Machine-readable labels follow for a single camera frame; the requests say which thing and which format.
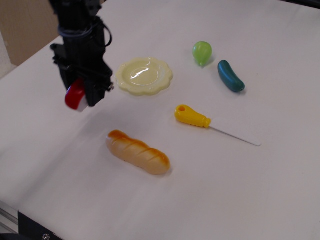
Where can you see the toy bread loaf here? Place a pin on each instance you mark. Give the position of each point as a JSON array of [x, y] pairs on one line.
[[137, 153]]

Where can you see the yellow handled toy knife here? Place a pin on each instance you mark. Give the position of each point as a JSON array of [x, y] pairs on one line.
[[187, 115]]

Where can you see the aluminium table frame rail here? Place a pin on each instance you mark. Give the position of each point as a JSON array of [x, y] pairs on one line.
[[9, 222]]

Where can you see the teal toy cucumber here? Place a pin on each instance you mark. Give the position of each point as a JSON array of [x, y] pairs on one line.
[[229, 78]]

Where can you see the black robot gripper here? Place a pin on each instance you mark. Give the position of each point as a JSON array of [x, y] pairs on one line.
[[82, 56]]

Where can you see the black table corner bracket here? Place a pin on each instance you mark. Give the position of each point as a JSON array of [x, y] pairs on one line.
[[33, 230]]

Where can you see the light green toy pear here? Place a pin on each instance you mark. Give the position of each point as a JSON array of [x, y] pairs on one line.
[[202, 53]]

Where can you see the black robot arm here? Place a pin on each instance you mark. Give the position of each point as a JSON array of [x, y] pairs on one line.
[[76, 15]]

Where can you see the pale yellow scalloped plate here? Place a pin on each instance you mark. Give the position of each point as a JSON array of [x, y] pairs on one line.
[[144, 76]]

